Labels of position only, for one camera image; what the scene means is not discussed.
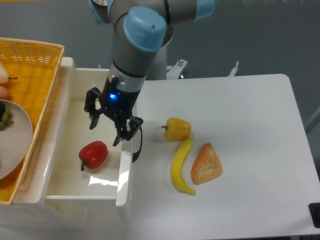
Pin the yellow woven basket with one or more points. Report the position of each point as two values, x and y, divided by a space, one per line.
32 66

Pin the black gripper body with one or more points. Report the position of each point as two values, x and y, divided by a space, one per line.
117 104

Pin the white metal robot mount bracket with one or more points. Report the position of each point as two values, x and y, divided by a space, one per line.
174 72

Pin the white metal table bracket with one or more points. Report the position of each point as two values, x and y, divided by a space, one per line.
234 70

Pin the yellow banana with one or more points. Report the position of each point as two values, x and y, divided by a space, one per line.
176 169

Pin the triangular pastry bread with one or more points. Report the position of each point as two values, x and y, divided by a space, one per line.
207 166

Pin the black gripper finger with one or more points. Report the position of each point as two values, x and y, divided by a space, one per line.
90 106
126 128

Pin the green grapes bunch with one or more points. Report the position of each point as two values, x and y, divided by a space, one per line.
5 118

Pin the grey round plate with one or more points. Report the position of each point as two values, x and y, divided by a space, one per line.
15 139

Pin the white pear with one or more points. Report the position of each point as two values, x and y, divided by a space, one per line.
4 75

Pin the white drawer cabinet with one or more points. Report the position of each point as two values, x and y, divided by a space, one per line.
31 206

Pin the red bell pepper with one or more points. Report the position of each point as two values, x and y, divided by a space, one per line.
93 155

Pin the black object at table edge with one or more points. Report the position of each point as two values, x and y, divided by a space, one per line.
314 209

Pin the open white upper drawer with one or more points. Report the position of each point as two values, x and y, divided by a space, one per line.
107 187

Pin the yellow bell pepper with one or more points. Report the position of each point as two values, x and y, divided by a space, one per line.
177 129

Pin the pink peach fruit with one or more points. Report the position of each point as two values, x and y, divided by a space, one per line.
4 93

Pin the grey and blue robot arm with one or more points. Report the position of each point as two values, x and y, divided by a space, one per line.
140 27

